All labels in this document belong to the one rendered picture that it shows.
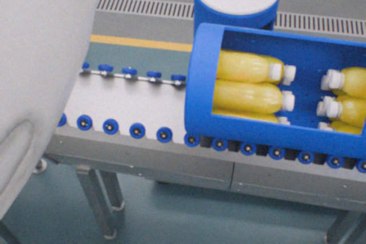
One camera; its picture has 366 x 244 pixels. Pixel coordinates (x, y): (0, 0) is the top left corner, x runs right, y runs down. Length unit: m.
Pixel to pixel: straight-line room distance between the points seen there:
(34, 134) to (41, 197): 2.10
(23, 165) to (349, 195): 1.17
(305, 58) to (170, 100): 0.40
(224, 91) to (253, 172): 0.29
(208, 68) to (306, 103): 0.38
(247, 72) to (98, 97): 0.49
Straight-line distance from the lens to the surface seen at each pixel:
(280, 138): 1.07
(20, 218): 2.27
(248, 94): 1.06
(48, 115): 0.19
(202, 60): 1.01
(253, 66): 1.07
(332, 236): 2.06
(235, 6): 1.44
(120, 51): 2.75
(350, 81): 1.10
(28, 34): 0.18
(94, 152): 1.32
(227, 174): 1.26
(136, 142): 1.24
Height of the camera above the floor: 1.97
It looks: 53 degrees down
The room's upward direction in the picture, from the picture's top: 1 degrees counter-clockwise
